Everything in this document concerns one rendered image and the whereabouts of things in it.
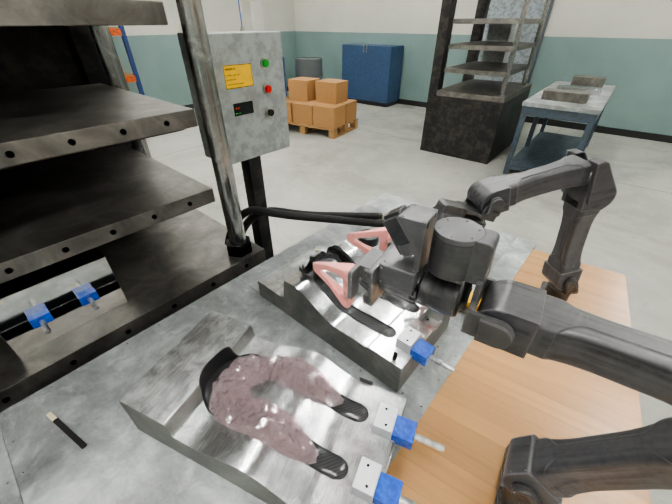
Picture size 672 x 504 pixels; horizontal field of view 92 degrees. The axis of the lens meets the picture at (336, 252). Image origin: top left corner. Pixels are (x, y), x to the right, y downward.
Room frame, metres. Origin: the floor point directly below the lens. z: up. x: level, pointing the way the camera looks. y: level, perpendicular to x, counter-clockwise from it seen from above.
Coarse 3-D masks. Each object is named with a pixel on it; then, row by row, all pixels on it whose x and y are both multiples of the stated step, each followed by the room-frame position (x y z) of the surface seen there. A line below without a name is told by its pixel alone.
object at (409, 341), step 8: (408, 328) 0.52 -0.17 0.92; (400, 336) 0.49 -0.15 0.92; (408, 336) 0.49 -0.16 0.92; (416, 336) 0.49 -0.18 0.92; (400, 344) 0.48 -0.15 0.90; (408, 344) 0.47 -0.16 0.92; (416, 344) 0.48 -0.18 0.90; (424, 344) 0.48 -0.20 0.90; (408, 352) 0.47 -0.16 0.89; (416, 352) 0.46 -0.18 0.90; (424, 352) 0.46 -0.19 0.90; (432, 352) 0.46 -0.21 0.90; (416, 360) 0.46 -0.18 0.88; (424, 360) 0.44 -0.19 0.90; (432, 360) 0.45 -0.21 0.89; (440, 360) 0.44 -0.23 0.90; (448, 368) 0.43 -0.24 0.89
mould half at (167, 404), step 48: (192, 336) 0.50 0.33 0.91; (240, 336) 0.50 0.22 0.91; (144, 384) 0.38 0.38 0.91; (192, 384) 0.38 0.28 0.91; (336, 384) 0.40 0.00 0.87; (144, 432) 0.34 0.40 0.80; (192, 432) 0.30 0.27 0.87; (336, 432) 0.31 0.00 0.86; (240, 480) 0.23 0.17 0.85; (288, 480) 0.23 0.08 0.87; (336, 480) 0.23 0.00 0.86
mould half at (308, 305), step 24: (288, 264) 0.83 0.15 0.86; (264, 288) 0.73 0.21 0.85; (288, 288) 0.66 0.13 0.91; (312, 288) 0.65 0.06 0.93; (360, 288) 0.68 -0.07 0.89; (288, 312) 0.67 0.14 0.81; (312, 312) 0.60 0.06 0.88; (336, 312) 0.60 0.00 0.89; (384, 312) 0.60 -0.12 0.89; (408, 312) 0.59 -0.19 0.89; (336, 336) 0.55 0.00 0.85; (360, 336) 0.52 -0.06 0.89; (432, 336) 0.54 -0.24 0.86; (360, 360) 0.50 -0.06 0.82; (384, 360) 0.45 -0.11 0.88; (408, 360) 0.45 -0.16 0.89
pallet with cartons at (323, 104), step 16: (288, 80) 5.85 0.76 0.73; (304, 80) 5.71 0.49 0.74; (320, 80) 5.71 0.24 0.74; (336, 80) 5.71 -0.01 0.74; (288, 96) 6.12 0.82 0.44; (304, 96) 5.69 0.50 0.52; (320, 96) 5.59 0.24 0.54; (336, 96) 5.45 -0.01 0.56; (288, 112) 5.62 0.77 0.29; (304, 112) 5.46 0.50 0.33; (320, 112) 5.31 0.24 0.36; (336, 112) 5.25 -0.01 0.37; (352, 112) 5.70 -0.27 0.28; (304, 128) 5.44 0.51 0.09; (320, 128) 5.27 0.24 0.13; (336, 128) 5.23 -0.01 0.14; (352, 128) 5.70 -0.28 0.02
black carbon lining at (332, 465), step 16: (224, 352) 0.46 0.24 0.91; (208, 368) 0.42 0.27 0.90; (224, 368) 0.44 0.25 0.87; (208, 384) 0.40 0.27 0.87; (208, 400) 0.37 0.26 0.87; (352, 400) 0.38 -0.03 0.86; (352, 416) 0.35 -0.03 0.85; (320, 448) 0.28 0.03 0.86; (320, 464) 0.26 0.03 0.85; (336, 464) 0.26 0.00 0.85
